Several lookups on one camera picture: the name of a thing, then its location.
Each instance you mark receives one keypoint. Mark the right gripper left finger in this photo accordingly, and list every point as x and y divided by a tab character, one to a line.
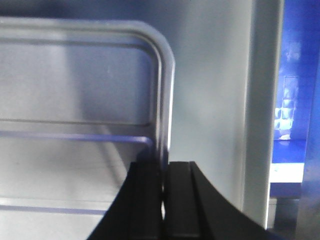
135	213

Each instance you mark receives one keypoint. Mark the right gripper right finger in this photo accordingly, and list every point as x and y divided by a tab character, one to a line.
195	210

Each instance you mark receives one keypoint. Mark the silver metal tray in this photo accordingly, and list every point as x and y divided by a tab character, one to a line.
80	100

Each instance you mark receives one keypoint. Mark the large blue bin right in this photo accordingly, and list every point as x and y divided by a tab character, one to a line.
299	58

